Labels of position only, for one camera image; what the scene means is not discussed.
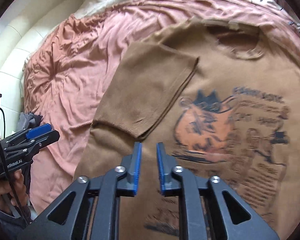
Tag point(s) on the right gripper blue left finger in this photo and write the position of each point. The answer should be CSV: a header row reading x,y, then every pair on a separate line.
x,y
121,181

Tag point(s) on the grey and black clothes pile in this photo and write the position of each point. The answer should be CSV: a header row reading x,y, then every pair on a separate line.
x,y
28,120

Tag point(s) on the terracotta bed blanket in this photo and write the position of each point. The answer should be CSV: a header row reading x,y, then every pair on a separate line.
x,y
67,76

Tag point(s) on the cream padded headboard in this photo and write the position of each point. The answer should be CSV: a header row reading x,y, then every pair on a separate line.
x,y
23,26

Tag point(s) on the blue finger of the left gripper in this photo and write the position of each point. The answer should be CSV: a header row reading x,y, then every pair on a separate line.
x,y
28,134
22,142

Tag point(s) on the brown printed t-shirt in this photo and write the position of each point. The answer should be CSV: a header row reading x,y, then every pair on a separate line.
x,y
225,100

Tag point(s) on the striped blue trousers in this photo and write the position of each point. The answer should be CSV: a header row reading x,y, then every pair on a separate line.
x,y
10,225

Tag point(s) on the person's left hand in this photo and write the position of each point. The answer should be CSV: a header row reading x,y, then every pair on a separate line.
x,y
20,189

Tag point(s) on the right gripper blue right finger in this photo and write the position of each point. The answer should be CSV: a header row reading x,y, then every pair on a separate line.
x,y
177,181

